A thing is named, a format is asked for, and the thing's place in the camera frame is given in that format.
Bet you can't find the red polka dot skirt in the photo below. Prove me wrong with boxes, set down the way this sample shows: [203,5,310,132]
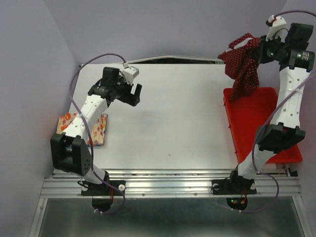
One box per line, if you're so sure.
[218,33,260,102]

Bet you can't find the orange floral cream skirt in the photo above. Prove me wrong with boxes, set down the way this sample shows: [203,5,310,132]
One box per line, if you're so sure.
[56,113,108,146]

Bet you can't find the blue floral skirt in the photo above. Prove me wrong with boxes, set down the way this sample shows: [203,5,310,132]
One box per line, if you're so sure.
[66,144,104,148]

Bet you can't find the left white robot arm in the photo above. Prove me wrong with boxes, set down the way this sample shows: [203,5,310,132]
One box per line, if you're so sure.
[50,66,142,195]

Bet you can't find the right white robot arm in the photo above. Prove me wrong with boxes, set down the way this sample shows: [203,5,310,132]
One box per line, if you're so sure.
[227,23,315,193]

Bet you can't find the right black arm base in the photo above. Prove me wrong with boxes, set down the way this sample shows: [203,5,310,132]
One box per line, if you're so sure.
[210,179,257,195]

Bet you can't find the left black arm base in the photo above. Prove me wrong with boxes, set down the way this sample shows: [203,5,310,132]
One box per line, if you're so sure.
[77,180,125,197]

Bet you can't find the red plastic bin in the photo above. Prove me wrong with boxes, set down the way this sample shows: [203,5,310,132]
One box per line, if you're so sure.
[223,86,303,164]

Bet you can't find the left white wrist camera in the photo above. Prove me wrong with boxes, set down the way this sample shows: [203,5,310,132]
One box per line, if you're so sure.
[122,67,139,85]

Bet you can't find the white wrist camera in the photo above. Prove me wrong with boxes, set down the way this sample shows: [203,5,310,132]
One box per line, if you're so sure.
[266,15,287,41]
[122,67,139,85]

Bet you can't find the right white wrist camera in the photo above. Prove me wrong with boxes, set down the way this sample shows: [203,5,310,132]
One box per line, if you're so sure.
[266,15,287,41]

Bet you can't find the aluminium frame rail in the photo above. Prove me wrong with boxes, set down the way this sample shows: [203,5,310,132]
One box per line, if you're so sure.
[40,169,302,199]

